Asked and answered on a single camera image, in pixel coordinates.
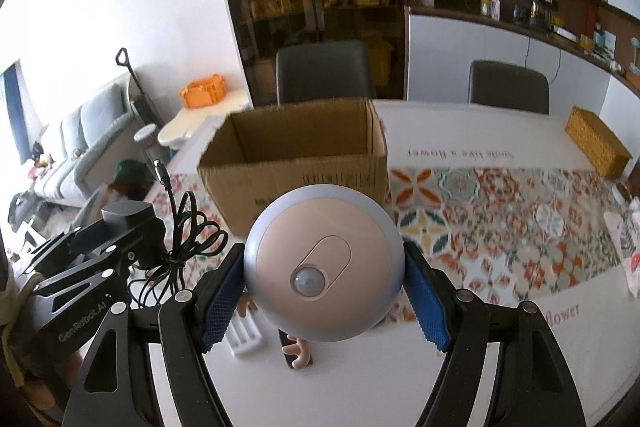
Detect white cylindrical air purifier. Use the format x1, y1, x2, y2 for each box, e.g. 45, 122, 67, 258
134, 124, 165, 167

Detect woven yellow tissue box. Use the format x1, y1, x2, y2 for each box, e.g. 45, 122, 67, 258
565, 106, 631, 180

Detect pink round sensor night light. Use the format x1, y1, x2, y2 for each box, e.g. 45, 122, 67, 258
244, 184, 405, 343

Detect white battery charger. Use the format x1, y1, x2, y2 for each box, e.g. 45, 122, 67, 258
224, 312, 262, 358

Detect dark chair right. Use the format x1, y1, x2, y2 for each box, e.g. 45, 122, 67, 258
468, 61, 549, 115

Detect orange plastic crate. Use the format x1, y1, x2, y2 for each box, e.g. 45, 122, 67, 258
180, 74, 227, 109

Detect black power adapter with cable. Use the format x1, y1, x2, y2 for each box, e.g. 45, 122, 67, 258
122, 159, 229, 308

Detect black stick vacuum cleaner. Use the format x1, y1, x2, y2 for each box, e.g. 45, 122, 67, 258
115, 48, 164, 128

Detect patterned tile table mat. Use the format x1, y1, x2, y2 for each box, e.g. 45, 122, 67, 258
150, 166, 637, 323

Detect dark chair near cabinet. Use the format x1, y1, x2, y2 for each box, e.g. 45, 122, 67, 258
276, 40, 375, 105

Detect brown cardboard box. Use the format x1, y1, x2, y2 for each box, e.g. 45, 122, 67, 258
196, 98, 388, 237

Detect cream flower shaped kids table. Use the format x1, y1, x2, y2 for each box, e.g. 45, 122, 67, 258
157, 89, 252, 150

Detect white cabinet with wooden counter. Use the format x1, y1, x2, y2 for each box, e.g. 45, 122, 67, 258
403, 3, 640, 128

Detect green hat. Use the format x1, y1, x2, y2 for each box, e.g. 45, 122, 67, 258
112, 159, 153, 200

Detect grey sofa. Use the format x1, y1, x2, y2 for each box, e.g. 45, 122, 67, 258
34, 74, 143, 208

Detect white printed plastic bag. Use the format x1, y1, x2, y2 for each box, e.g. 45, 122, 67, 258
603, 210, 640, 299

